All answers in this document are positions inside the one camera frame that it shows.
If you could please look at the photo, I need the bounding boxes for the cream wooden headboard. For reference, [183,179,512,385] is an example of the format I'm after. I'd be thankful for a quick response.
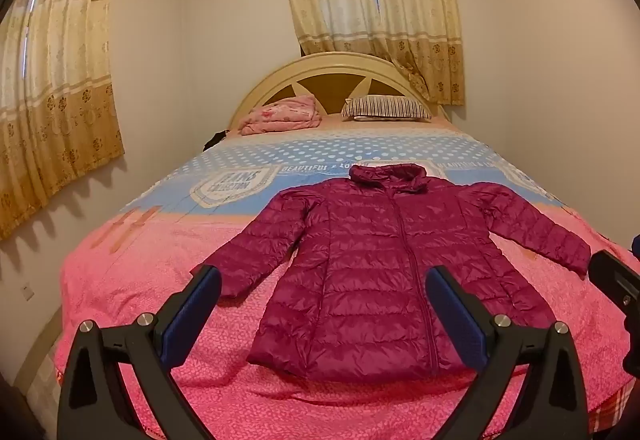
[229,51,451,130]

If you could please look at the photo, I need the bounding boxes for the bed with pink-blue bedspread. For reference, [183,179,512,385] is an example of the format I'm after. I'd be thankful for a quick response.
[52,114,640,440]

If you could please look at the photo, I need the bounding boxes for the striped pillow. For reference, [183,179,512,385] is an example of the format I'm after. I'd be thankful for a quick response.
[341,95,432,123]

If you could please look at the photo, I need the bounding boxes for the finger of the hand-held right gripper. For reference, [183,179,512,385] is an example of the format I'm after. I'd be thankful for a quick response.
[589,249,640,318]

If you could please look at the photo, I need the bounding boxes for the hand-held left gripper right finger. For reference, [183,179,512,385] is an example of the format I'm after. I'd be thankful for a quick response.
[425,266,601,440]

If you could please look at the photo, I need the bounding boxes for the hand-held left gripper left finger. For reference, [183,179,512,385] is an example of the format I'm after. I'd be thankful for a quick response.
[57,264,222,440]

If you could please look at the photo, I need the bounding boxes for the magenta quilted puffer jacket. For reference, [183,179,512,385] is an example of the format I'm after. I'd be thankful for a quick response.
[190,162,592,382]

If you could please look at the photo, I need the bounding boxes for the plaid bed sheet edge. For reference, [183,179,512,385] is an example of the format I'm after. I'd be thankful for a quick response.
[592,377,640,436]

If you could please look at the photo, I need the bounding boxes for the folded pink floral blanket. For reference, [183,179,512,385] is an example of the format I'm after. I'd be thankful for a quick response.
[238,94,322,136]

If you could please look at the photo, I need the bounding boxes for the beige floral window curtain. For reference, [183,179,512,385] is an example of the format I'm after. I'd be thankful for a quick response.
[277,0,467,108]
[0,0,126,241]

